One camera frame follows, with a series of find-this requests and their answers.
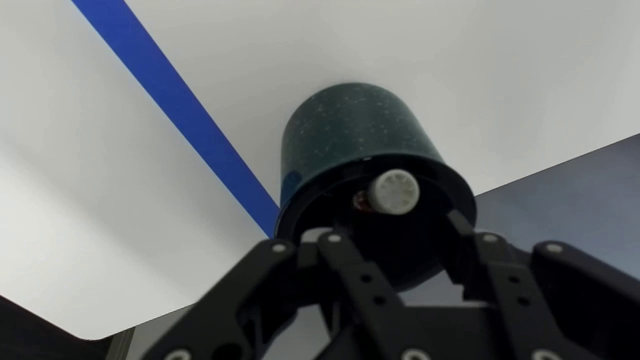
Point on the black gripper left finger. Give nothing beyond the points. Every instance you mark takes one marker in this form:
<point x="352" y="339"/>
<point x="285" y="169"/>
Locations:
<point x="352" y="279"/>

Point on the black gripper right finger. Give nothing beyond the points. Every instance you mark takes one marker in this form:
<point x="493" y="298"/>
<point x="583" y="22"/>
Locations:
<point x="553" y="302"/>

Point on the dark green speckled mug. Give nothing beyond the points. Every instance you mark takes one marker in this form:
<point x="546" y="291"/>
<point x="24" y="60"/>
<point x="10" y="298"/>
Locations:
<point x="337" y="143"/>

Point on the blue tape line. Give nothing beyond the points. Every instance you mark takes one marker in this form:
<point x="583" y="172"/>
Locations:
<point x="134" y="46"/>

